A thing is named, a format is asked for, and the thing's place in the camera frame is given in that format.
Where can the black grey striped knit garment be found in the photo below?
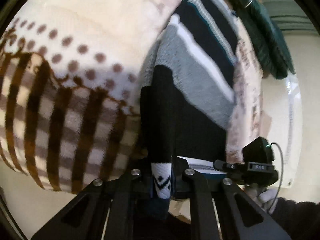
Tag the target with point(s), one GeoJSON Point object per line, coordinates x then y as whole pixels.
{"type": "Point", "coordinates": [199, 46]}

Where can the white gloved right hand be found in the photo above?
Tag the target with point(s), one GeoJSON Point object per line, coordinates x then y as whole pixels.
{"type": "Point", "coordinates": [264, 197]}

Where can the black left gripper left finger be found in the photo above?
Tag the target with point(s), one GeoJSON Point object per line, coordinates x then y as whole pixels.
{"type": "Point", "coordinates": [102, 210]}

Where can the black teal patterned sock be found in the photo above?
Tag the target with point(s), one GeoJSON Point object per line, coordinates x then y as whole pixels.
{"type": "Point", "coordinates": [157, 110]}

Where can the dark green jacket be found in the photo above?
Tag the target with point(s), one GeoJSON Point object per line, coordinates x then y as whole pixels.
{"type": "Point", "coordinates": [267, 39]}

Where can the floral cream fleece blanket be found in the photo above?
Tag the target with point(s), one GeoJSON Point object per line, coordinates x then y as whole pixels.
{"type": "Point", "coordinates": [70, 81]}

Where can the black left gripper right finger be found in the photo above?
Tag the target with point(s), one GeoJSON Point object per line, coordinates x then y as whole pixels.
{"type": "Point", "coordinates": [219, 209]}

